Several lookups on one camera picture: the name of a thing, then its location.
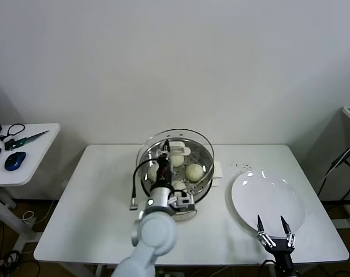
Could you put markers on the white electric cooker pot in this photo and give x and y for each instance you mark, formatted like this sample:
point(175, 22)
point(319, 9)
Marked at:
point(188, 216)

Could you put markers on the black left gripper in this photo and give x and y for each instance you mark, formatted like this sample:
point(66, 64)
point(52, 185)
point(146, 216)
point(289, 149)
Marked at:
point(164, 173)

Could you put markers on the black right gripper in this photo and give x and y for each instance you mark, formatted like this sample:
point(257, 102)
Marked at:
point(282, 254)

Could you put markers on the blue computer mouse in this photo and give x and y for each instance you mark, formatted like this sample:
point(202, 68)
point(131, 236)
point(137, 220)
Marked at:
point(15, 160)

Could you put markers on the scattered dark crumbs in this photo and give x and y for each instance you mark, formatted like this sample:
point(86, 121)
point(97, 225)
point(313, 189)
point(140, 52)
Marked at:
point(245, 165)

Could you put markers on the round glass pot lid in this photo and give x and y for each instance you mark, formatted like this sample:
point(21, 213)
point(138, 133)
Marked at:
point(179, 148)

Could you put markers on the white steamed baozi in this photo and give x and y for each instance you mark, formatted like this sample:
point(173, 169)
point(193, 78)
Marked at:
point(194, 172)
point(178, 160)
point(179, 185)
point(152, 173)

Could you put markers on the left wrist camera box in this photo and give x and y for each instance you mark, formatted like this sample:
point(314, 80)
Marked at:
point(184, 200)

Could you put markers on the white side table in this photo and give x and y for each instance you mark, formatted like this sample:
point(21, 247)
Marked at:
point(39, 155)

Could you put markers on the green and black tool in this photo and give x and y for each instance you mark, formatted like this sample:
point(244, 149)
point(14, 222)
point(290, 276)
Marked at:
point(19, 142)

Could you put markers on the large white plate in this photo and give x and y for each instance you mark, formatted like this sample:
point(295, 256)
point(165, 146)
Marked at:
point(267, 199)

